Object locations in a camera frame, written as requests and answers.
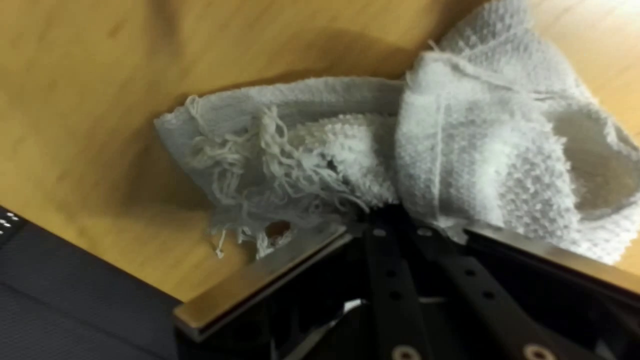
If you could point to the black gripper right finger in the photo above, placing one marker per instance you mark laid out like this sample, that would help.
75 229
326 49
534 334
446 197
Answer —
506 292

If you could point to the white frayed terry towel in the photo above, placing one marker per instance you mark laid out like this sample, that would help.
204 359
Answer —
466 132

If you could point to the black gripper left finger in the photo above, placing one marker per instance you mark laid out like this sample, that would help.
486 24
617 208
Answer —
266 286

